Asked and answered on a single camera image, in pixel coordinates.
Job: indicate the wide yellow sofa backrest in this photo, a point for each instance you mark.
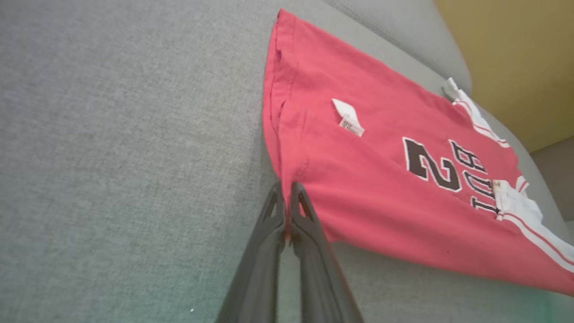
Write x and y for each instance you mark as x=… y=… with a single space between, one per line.
x=524 y=58

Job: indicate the wide grey fabric sofa ottoman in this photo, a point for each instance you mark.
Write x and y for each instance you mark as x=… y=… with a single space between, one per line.
x=112 y=157

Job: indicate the red Bulls basketball jersey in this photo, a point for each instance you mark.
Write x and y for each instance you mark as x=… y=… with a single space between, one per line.
x=381 y=202

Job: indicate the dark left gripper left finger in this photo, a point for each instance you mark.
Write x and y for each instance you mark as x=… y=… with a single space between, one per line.
x=258 y=278

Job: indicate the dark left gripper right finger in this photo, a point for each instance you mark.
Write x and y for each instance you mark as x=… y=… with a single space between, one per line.
x=320 y=282

